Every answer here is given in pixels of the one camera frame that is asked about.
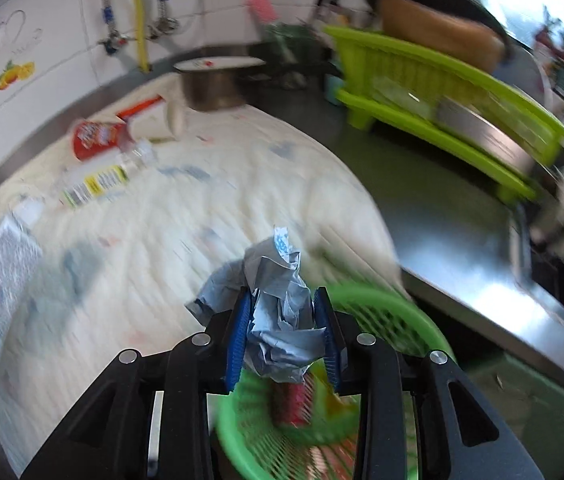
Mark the silver foil packet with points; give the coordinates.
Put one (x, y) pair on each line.
(9, 260)

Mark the clear plastic bottle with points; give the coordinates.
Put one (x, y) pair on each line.
(97, 180)

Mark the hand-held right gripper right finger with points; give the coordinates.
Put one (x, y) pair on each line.
(326, 340)

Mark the white enamel lid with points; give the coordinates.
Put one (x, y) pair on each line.
(217, 63)

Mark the blue paper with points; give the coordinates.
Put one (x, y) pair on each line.
(277, 320)

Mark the green glass jar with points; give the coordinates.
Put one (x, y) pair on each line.
(292, 45)

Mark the green plastic basket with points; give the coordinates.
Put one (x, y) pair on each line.
(392, 310)

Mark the green dish rack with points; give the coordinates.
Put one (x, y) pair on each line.
(412, 75)

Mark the green cabinet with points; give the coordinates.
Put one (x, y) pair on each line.
(537, 410)

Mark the yellow gas pipe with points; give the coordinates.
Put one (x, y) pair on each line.
(139, 20)

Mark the brown ceramic crock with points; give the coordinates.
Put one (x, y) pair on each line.
(432, 25)

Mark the steel pot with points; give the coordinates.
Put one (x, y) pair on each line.
(212, 90)

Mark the white quilted blanket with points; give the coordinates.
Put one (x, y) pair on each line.
(187, 220)

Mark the radish window sticker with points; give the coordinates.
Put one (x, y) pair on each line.
(557, 40)

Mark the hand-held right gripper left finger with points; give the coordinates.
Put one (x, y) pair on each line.
(239, 340)

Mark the red printed cup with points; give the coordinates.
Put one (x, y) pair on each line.
(94, 137)

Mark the steel cleaver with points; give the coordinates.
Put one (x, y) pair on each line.
(487, 135)

